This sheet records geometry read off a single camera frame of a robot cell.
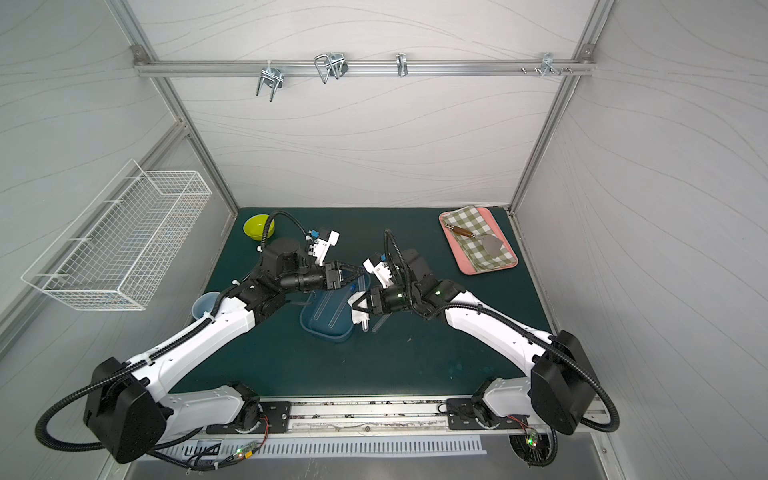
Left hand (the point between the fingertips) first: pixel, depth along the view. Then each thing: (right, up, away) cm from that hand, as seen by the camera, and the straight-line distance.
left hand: (361, 274), depth 70 cm
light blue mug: (-48, -10, +16) cm, 52 cm away
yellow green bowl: (-45, +13, +40) cm, 62 cm away
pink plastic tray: (+32, +2, +37) cm, 49 cm away
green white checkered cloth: (+39, +15, +45) cm, 62 cm away
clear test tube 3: (-8, -11, +23) cm, 26 cm away
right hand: (-2, -8, +2) cm, 9 cm away
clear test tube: (0, -4, +2) cm, 4 cm away
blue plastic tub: (-13, -14, +20) cm, 28 cm away
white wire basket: (-56, +6, -3) cm, 57 cm away
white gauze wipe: (-1, -10, 0) cm, 10 cm away
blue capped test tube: (-10, -15, +20) cm, 27 cm away
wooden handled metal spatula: (+43, +6, +38) cm, 58 cm away
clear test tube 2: (+4, -17, +17) cm, 24 cm away
